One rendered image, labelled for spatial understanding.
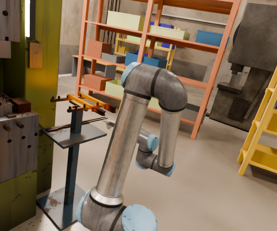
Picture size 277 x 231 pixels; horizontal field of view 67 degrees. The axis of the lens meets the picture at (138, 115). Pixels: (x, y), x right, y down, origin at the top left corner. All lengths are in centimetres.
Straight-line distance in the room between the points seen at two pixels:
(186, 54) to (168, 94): 989
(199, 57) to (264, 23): 592
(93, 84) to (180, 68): 670
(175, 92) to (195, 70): 980
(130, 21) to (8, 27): 300
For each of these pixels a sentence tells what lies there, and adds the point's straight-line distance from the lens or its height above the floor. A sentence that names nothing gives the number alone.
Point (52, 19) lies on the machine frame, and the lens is 171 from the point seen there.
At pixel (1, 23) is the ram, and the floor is 145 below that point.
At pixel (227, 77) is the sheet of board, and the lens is 999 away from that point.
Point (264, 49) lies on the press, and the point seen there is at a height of 178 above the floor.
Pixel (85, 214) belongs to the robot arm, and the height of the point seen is 81.
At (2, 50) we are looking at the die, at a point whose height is 131.
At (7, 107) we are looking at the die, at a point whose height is 97.
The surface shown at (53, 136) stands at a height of 75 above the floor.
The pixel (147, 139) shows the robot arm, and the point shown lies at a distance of 116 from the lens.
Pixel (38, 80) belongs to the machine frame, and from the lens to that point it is 172.
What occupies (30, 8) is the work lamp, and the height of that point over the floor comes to 156.
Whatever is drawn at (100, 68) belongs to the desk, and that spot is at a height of 40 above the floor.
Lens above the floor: 152
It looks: 20 degrees down
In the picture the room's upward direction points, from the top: 12 degrees clockwise
